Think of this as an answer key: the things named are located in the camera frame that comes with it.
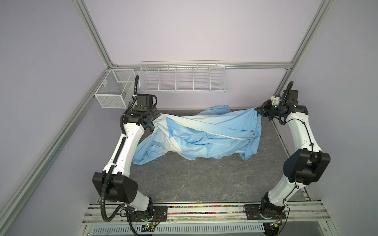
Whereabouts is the light blue jacket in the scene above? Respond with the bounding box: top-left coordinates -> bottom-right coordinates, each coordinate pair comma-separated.
132,105 -> 262,165

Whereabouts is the white wire shelf basket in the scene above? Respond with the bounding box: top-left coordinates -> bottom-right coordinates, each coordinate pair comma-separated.
139,61 -> 228,92

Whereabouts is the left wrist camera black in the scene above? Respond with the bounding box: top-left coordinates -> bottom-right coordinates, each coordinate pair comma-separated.
136,93 -> 158,108

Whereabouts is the small green circuit board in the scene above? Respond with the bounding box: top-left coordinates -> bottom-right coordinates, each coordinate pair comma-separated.
141,224 -> 156,233

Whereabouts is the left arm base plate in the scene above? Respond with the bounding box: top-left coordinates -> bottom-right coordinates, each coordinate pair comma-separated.
129,205 -> 168,222

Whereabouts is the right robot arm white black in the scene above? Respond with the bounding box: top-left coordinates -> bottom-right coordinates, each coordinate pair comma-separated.
255,100 -> 330,219

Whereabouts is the white mesh box basket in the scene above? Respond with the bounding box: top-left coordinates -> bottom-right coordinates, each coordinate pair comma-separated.
94,69 -> 136,109

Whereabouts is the aluminium mounting rail front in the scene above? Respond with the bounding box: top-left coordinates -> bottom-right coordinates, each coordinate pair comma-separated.
82,202 -> 331,226

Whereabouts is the white vent grille strip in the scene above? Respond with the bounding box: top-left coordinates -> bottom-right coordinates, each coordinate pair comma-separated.
90,222 -> 265,236

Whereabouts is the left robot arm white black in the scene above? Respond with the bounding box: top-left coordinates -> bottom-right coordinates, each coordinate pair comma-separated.
92,105 -> 160,222

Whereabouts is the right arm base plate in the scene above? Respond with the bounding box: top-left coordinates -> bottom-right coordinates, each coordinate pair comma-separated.
243,204 -> 287,220

